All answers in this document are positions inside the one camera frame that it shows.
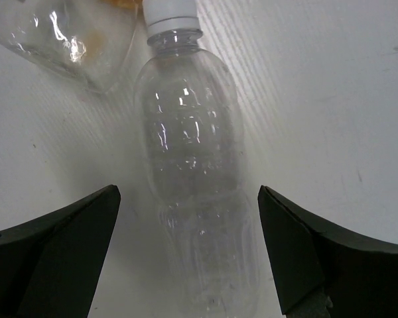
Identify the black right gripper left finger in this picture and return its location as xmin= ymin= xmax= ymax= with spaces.
xmin=0 ymin=185 xmax=121 ymax=318

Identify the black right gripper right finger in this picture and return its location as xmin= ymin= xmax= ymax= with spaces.
xmin=258 ymin=186 xmax=398 ymax=317

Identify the clear unlabelled plastic bottle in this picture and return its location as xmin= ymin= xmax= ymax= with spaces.
xmin=134 ymin=1 xmax=259 ymax=317

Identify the orange label clear bottle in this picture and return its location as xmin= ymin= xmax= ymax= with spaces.
xmin=0 ymin=1 xmax=143 ymax=93

